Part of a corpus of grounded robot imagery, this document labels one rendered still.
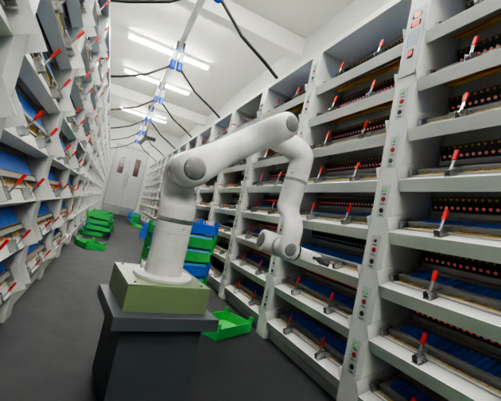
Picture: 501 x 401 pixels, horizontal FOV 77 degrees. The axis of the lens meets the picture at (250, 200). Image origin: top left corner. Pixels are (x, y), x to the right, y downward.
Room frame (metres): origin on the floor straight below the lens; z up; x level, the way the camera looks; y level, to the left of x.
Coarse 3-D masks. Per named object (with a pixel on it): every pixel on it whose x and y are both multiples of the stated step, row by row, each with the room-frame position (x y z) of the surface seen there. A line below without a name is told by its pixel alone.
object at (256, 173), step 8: (264, 96) 2.45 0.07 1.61; (272, 96) 2.44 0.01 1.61; (280, 96) 2.46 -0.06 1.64; (264, 104) 2.42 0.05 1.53; (272, 104) 2.44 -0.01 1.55; (280, 104) 2.47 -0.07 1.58; (264, 152) 2.45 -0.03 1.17; (272, 152) 2.48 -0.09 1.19; (248, 160) 2.49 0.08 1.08; (256, 168) 2.44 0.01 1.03; (264, 168) 2.46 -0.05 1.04; (272, 168) 2.49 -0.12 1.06; (248, 176) 2.42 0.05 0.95; (256, 176) 2.44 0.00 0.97; (264, 176) 2.47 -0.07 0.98; (248, 200) 2.43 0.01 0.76; (264, 200) 2.49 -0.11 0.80; (240, 208) 2.44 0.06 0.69; (240, 216) 2.42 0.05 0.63; (240, 224) 2.42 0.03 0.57; (248, 224) 2.45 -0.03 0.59; (256, 224) 2.48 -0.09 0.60; (232, 232) 2.49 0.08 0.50; (232, 248) 2.42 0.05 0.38; (240, 248) 2.44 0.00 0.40; (248, 248) 2.47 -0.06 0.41; (232, 272) 2.43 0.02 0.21; (224, 288) 2.42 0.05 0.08; (224, 296) 2.42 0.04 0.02
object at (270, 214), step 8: (256, 200) 2.26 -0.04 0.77; (272, 200) 2.34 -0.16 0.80; (248, 208) 2.42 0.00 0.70; (256, 208) 2.26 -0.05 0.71; (264, 208) 2.21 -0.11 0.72; (272, 208) 2.10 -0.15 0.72; (248, 216) 2.30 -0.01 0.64; (256, 216) 2.17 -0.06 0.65; (264, 216) 2.06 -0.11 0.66; (272, 216) 1.95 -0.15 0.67
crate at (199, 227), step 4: (200, 220) 2.00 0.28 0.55; (192, 224) 1.76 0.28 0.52; (196, 224) 1.78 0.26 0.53; (200, 224) 1.79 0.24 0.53; (204, 224) 1.81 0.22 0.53; (216, 224) 1.86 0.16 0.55; (192, 228) 1.76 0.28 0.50; (196, 228) 1.78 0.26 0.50; (200, 228) 1.80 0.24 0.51; (204, 228) 1.81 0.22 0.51; (208, 228) 1.83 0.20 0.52; (212, 228) 1.85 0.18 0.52; (216, 228) 1.87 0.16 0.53; (196, 232) 1.78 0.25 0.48; (200, 232) 1.80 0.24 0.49; (204, 232) 1.82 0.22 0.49; (208, 232) 1.83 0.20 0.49; (212, 232) 1.85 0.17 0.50; (216, 232) 1.87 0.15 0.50
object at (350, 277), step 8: (304, 240) 1.83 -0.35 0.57; (320, 240) 1.73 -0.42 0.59; (352, 248) 1.51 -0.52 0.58; (360, 248) 1.46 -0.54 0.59; (296, 264) 1.65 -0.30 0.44; (304, 264) 1.57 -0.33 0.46; (320, 272) 1.45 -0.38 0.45; (328, 272) 1.39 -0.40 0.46; (336, 272) 1.34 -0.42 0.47; (344, 272) 1.31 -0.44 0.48; (352, 272) 1.29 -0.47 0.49; (336, 280) 1.35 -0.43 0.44; (344, 280) 1.30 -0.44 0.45; (352, 280) 1.26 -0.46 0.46
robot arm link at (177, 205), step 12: (168, 168) 1.05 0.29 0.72; (168, 180) 1.08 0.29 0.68; (168, 192) 1.07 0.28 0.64; (180, 192) 1.09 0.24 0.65; (192, 192) 1.13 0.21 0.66; (168, 204) 1.02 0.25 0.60; (180, 204) 1.02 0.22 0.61; (192, 204) 1.07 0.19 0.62; (168, 216) 1.01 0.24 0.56; (180, 216) 1.02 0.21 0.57; (192, 216) 1.06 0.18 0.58
